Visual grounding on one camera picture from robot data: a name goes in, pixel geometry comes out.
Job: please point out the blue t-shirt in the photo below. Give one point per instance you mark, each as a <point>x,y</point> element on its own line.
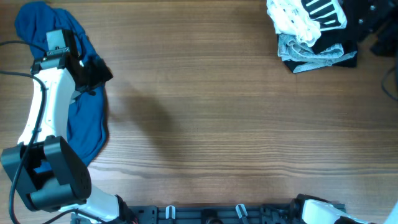
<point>86,132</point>

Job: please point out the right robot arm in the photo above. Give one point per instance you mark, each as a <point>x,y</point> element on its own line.
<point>313,210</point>

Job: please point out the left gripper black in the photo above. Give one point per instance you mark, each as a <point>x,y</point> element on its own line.
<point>99,78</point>

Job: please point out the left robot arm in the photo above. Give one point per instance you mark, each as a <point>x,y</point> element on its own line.
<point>44,170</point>

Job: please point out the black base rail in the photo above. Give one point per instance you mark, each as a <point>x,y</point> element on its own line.
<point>261,214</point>

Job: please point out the grey patterned folded garment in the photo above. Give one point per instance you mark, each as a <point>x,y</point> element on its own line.
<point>299,57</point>

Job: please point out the black folded garment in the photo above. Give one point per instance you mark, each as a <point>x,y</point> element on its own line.
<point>327,39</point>

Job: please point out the white t-shirt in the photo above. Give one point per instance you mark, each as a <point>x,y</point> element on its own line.
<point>306,19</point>

